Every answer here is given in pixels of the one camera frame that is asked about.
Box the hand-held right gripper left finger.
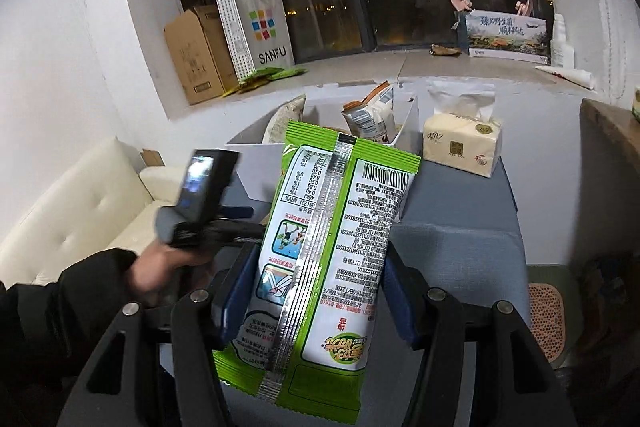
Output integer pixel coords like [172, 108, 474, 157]
[72, 240, 266, 427]

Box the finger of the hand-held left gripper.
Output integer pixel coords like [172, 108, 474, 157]
[222, 205, 256, 222]
[207, 226, 266, 248]

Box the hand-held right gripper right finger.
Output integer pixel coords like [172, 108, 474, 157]
[383, 240, 571, 427]

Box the white storage box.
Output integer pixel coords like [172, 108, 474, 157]
[224, 84, 420, 208]

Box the green seaweed snack packet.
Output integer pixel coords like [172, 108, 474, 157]
[212, 119, 423, 426]

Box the beige snack packet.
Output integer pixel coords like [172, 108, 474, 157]
[362, 80, 396, 108]
[341, 99, 397, 144]
[262, 94, 307, 144]

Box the person's left forearm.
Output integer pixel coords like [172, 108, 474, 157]
[0, 249, 153, 427]

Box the person's left hand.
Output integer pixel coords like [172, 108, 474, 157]
[131, 241, 215, 309]

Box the cream leather sofa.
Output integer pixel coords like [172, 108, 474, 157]
[0, 137, 197, 289]

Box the brown cardboard box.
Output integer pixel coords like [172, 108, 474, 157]
[164, 5, 240, 106]

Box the green stool with orange mesh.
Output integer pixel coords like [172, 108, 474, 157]
[527, 267, 585, 364]

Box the cream tissue pack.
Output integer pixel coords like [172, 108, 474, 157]
[422, 82, 503, 179]

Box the white paper shopping bag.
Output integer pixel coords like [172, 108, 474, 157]
[216, 0, 296, 81]

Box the brown wooden shelf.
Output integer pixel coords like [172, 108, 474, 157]
[580, 99, 640, 188]

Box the rolled white paper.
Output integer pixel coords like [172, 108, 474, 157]
[534, 64, 597, 92]

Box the landscape print box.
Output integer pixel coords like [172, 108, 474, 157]
[465, 9, 554, 60]

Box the white plastic bottle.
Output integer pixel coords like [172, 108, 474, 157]
[550, 14, 577, 70]

